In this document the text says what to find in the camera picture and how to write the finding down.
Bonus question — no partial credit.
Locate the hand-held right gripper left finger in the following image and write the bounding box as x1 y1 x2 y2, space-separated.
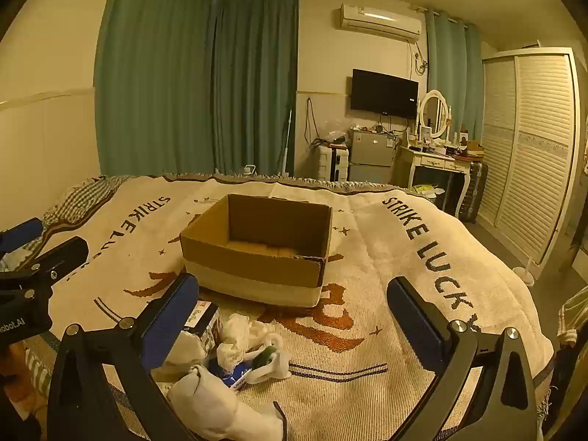
47 272 200 441

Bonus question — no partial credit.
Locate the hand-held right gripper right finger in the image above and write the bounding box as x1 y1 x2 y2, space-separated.
387 276 540 441

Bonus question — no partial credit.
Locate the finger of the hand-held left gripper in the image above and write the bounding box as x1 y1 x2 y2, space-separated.
0 236 90 305
0 218 43 254

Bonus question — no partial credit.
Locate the white plastic bag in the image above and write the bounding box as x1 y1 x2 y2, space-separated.
216 313 291 384

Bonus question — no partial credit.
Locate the white cloth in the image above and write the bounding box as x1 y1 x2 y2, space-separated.
156 330 208 382
168 364 286 441

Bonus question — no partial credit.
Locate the brown cardboard box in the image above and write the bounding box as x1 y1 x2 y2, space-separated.
180 194 333 308

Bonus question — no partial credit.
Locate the white crumpled cloth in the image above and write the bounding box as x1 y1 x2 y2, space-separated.
156 330 208 382

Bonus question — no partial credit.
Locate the black small box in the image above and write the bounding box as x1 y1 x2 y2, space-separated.
184 301 222 354

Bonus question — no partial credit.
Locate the green checked bedding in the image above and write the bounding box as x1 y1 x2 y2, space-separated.
40 175 135 258

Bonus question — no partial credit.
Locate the cream printed blanket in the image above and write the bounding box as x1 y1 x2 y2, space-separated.
28 175 555 441

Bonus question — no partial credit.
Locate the blue packet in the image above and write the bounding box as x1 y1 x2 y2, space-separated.
207 358 252 391

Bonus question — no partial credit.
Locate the green round object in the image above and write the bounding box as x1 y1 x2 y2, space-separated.
255 347 279 370

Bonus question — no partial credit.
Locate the white round stand base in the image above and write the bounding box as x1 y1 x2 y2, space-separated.
512 257 538 288

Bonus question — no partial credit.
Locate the yellow plastic bag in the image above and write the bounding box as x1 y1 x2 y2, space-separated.
411 183 446 199

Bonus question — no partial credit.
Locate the dark suitcase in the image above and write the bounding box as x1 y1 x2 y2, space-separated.
457 161 488 224

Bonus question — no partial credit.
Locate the white dressing table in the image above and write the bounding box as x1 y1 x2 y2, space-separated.
396 140 484 218

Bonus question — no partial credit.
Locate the striped hanging cloth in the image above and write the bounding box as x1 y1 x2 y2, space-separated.
557 285 588 346

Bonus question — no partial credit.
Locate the silver small fridge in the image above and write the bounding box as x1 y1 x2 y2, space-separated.
348 127 398 185

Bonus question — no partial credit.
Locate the white drawer unit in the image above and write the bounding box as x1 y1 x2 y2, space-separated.
317 144 350 183

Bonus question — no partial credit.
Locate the wide green curtain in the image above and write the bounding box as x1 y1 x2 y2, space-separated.
94 0 218 178

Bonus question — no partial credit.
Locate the white louvred wardrobe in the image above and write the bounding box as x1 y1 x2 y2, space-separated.
478 47 580 268

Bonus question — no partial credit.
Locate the white oval mirror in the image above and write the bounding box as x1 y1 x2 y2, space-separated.
419 90 452 142

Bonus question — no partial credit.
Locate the white mop stick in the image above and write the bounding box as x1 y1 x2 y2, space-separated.
278 109 293 178

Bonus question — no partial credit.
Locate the light green window curtain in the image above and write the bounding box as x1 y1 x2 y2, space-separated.
423 9 484 148

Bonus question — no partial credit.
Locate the narrow green curtain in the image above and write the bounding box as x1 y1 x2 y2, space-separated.
212 0 300 178

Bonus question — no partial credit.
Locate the white air conditioner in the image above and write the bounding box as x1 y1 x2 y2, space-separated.
340 3 423 42

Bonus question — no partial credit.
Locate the black wall cable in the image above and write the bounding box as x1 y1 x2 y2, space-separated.
305 97 323 148

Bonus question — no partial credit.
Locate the black wall television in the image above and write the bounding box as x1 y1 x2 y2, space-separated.
350 68 420 118

